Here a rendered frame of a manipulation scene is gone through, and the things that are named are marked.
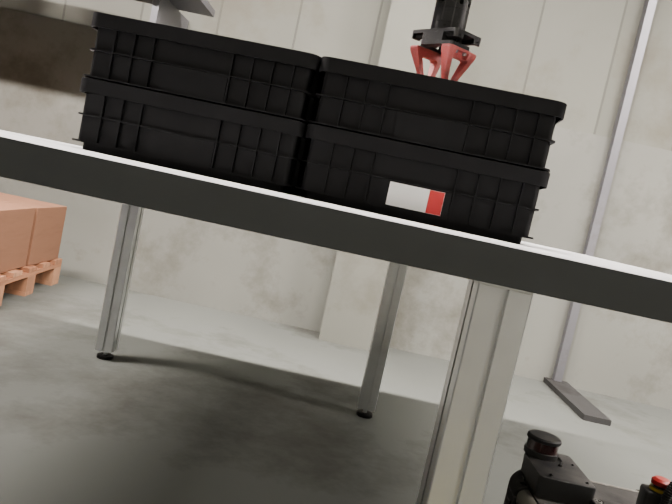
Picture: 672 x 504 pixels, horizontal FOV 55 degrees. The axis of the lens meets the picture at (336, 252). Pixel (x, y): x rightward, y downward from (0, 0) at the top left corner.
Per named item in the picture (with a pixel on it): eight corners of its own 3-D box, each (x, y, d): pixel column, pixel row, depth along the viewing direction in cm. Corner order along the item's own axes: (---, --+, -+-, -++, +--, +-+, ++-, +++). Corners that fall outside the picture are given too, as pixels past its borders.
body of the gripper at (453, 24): (454, 38, 101) (465, -10, 100) (409, 40, 109) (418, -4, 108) (480, 50, 105) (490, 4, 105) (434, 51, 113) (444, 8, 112)
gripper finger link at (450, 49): (441, 89, 102) (453, 30, 101) (409, 88, 108) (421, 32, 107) (468, 99, 107) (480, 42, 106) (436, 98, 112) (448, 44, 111)
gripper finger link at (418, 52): (430, 89, 104) (443, 31, 103) (400, 88, 110) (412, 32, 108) (457, 99, 108) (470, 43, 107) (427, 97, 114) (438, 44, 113)
